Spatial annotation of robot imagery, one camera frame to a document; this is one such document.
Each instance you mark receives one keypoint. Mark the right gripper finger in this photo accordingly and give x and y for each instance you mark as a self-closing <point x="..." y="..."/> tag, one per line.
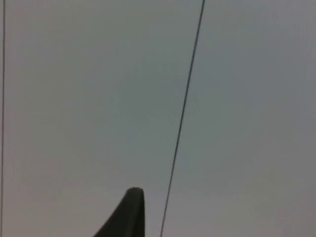
<point x="128" y="217"/>

